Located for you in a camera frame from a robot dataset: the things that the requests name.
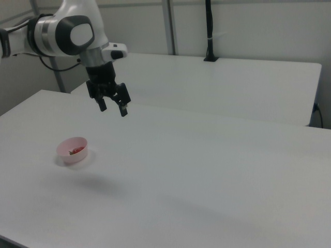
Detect black camera pole with base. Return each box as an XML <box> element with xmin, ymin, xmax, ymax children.
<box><xmin>203</xmin><ymin>0</ymin><xmax>219</xmax><ymax>63</ymax></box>

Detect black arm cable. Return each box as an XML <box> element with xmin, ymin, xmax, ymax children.
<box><xmin>38</xmin><ymin>55</ymin><xmax>84</xmax><ymax>72</ymax></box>

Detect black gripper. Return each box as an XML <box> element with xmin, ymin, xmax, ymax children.
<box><xmin>85</xmin><ymin>63</ymin><xmax>131</xmax><ymax>118</ymax></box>

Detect white side table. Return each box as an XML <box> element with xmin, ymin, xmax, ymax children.
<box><xmin>70</xmin><ymin>52</ymin><xmax>323</xmax><ymax>128</ymax></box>

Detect pink plastic bowl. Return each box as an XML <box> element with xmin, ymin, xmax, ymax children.
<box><xmin>56</xmin><ymin>136</ymin><xmax>89</xmax><ymax>164</ymax></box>

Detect red strawberry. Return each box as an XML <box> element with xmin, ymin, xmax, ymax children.
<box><xmin>67</xmin><ymin>146</ymin><xmax>85</xmax><ymax>156</ymax></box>

